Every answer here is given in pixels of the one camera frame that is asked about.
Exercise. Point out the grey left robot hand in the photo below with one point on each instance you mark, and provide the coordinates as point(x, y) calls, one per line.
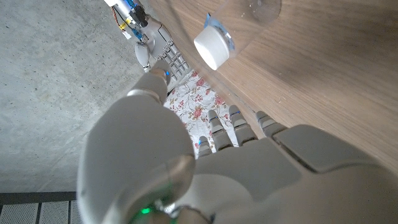
point(248, 180)

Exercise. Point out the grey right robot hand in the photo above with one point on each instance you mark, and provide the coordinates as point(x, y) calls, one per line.
point(161, 40)

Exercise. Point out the clear plastic medicine bottle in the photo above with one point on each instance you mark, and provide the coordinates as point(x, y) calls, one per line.
point(245, 21)

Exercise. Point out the floral backdrop cloth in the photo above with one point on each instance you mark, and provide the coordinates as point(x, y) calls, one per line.
point(192, 102)

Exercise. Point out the grey perforated panel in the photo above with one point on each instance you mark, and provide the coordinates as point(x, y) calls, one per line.
point(46, 213)

